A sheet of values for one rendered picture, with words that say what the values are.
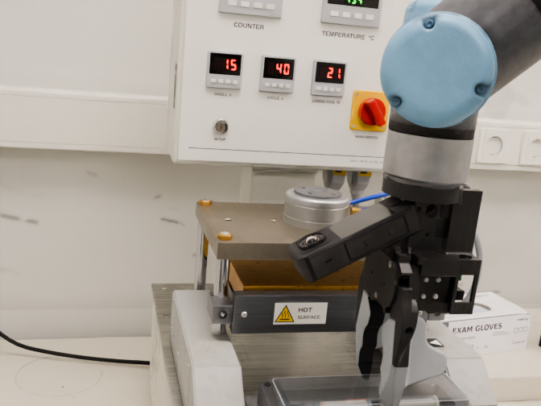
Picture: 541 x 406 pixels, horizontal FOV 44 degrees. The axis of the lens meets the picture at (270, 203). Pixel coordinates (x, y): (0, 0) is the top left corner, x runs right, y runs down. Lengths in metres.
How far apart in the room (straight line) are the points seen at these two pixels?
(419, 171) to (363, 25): 0.40
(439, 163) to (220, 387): 0.30
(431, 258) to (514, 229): 0.96
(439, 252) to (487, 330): 0.69
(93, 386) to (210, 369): 0.50
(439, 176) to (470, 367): 0.28
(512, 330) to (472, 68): 0.95
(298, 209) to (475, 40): 0.39
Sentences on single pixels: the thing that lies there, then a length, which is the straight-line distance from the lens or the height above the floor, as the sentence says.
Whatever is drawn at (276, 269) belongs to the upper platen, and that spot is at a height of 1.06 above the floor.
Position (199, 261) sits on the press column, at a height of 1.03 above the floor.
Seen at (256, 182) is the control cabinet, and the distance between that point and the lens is 0.95.
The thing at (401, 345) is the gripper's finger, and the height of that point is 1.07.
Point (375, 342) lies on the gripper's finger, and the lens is 0.68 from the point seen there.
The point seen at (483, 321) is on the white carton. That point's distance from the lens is 1.29.
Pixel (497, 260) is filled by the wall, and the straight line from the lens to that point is 1.55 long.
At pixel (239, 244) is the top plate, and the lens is 0.71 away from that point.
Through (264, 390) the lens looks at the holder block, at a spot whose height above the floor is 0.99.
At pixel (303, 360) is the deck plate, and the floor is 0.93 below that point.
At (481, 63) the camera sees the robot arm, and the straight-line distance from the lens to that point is 0.45.
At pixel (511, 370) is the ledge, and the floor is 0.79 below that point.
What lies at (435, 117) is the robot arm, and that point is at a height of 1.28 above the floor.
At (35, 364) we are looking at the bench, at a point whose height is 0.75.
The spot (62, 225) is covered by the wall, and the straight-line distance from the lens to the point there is 1.28.
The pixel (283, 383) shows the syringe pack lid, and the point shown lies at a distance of 0.66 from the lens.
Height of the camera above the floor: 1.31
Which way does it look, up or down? 13 degrees down
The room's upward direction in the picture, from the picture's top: 5 degrees clockwise
